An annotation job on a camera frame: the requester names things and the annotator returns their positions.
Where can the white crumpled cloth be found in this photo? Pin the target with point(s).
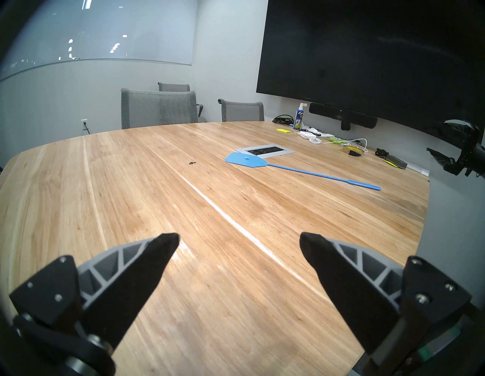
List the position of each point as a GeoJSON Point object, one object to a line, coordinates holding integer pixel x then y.
{"type": "Point", "coordinates": [326, 134]}

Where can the small yellow folded note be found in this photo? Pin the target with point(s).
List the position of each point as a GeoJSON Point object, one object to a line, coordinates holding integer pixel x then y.
{"type": "Point", "coordinates": [389, 163]}

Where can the gray swivel chair with armrests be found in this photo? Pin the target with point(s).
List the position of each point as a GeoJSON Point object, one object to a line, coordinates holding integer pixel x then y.
{"type": "Point", "coordinates": [174, 87]}

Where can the black video sound bar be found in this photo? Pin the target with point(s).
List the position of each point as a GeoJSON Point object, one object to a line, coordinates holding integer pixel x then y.
{"type": "Point", "coordinates": [329, 110]}

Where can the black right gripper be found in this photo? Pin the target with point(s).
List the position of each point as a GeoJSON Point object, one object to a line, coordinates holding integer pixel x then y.
{"type": "Point", "coordinates": [473, 159]}

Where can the blue plastic fly swatter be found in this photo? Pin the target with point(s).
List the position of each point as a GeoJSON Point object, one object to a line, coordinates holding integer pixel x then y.
{"type": "Point", "coordinates": [246, 159]}

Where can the silver table power outlet box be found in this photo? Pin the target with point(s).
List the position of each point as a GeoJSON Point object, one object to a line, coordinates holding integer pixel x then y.
{"type": "Point", "coordinates": [265, 151]}

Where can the whiteboard cleaner spray bottle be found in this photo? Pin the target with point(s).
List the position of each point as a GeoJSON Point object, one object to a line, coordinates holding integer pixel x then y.
{"type": "Point", "coordinates": [298, 119]}

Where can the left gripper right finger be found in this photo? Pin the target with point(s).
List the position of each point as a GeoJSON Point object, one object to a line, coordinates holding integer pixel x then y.
{"type": "Point", "coordinates": [352, 292]}

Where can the large black wall television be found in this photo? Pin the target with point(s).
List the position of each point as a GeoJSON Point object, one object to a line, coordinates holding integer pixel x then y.
{"type": "Point", "coordinates": [360, 49]}

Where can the wide gray mesh office chair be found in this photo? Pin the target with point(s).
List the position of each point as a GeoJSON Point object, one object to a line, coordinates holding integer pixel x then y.
{"type": "Point", "coordinates": [159, 108]}

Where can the white power adapter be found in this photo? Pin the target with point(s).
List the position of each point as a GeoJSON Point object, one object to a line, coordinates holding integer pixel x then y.
{"type": "Point", "coordinates": [306, 134]}

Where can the black yellow tape roll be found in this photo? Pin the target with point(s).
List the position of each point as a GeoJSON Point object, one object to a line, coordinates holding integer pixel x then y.
{"type": "Point", "coordinates": [354, 152]}

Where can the large glass wall whiteboard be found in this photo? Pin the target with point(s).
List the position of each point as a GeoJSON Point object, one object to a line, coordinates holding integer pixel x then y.
{"type": "Point", "coordinates": [113, 30]}

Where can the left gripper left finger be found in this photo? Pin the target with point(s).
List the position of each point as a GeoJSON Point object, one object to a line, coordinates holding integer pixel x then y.
{"type": "Point", "coordinates": [125, 288]}

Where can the low gray mesh office chair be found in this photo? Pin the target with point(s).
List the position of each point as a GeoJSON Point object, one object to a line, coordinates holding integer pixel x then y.
{"type": "Point", "coordinates": [242, 112]}

